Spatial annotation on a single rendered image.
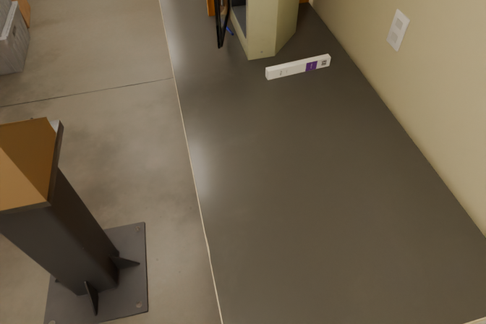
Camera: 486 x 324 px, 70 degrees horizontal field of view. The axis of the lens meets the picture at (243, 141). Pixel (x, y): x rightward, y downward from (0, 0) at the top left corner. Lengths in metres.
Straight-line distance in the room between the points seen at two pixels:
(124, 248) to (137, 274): 0.17
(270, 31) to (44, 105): 2.05
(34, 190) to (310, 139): 0.81
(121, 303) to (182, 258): 0.35
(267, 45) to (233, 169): 0.57
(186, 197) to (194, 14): 1.03
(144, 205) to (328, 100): 1.30
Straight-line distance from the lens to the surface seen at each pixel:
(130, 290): 1.94
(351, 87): 1.35
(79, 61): 3.31
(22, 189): 1.09
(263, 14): 1.33
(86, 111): 2.81
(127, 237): 2.06
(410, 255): 1.00
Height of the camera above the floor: 1.79
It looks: 50 degrees down
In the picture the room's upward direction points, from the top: 1 degrees counter-clockwise
